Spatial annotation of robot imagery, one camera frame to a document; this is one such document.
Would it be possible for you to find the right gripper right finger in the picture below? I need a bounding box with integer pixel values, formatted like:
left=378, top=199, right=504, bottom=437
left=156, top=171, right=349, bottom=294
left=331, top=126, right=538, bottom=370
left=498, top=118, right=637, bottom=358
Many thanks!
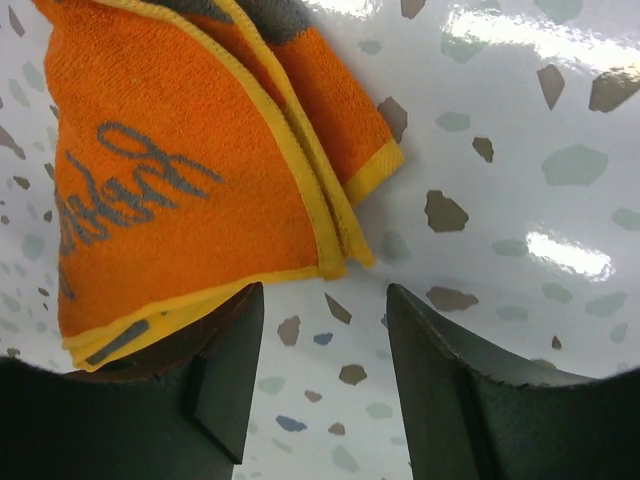
left=386, top=284, right=639, bottom=479

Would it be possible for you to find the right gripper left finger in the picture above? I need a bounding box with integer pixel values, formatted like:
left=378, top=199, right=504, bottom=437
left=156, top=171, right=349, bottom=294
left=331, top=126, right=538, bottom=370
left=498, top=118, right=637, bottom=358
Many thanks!
left=1, top=283, right=264, bottom=479

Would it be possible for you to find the orange grey cat towel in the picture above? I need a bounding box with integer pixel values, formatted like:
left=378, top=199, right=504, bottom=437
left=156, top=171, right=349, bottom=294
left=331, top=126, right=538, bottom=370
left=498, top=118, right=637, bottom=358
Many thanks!
left=37, top=1, right=404, bottom=372

